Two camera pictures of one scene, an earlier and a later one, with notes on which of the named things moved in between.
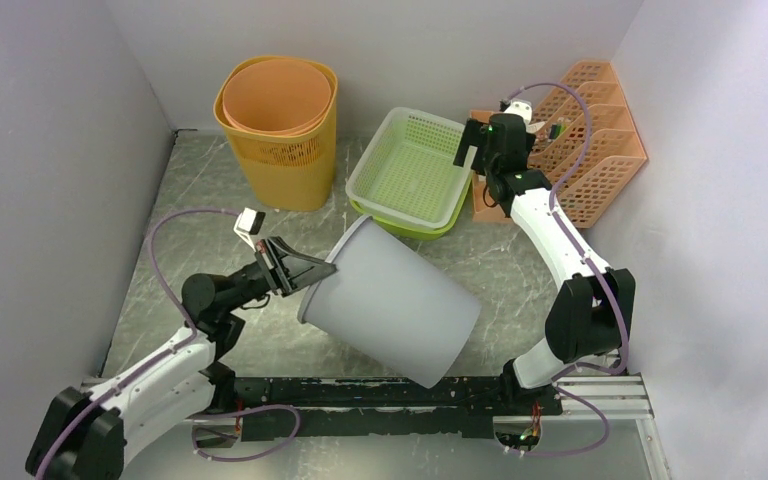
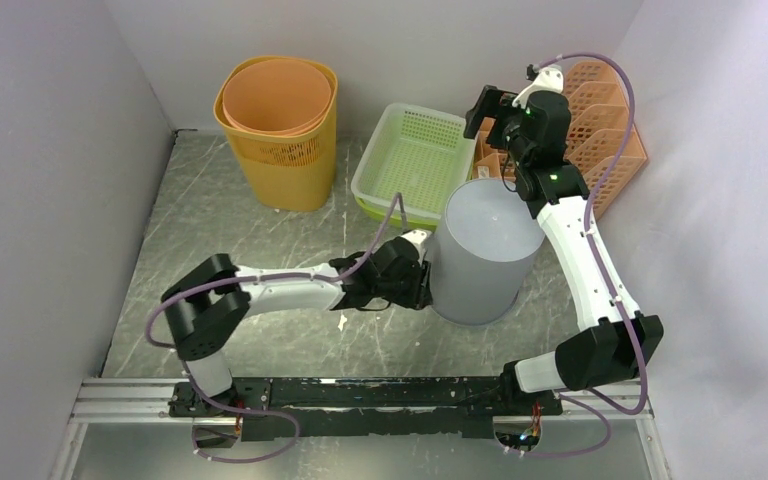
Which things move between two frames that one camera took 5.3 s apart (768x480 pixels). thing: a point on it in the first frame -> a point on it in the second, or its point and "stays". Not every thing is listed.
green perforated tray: x=419 y=231 -> x=424 y=206
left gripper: x=272 y=258 -> x=419 y=296
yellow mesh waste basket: x=293 y=172 stays
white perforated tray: x=407 y=170 stays
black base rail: x=308 y=409 stays
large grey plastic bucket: x=393 y=305 -> x=485 y=245
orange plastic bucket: x=273 y=96 stays
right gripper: x=476 y=134 -> x=493 y=103
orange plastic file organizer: x=584 y=147 stays
